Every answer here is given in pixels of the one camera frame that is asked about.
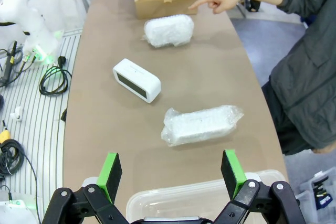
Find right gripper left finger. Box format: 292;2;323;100
41;152;129;224

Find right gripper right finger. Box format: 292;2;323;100
214;150;307;224

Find white unwrapped digital clock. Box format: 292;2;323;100
112;58;162;104

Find person's left hand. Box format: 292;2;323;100
311;147;336;154

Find clear plastic container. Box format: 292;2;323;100
126;169;287;224

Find clear plastic storage bin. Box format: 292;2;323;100
295;166;336;211

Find grooved metal mounting platform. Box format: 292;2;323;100
0;29;82;224

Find small white plastic part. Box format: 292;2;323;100
10;106;24;122

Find person in grey jacket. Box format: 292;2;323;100
261;0;336;156

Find bystander in black trousers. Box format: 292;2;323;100
243;0;262;13

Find black cable bundle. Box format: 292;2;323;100
0;140;26;180

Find yellow handled tool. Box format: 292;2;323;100
0;120;11;145

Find coiled black power cable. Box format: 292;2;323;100
38;55;72;95

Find black cable connectors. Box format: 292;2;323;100
0;40;24;88

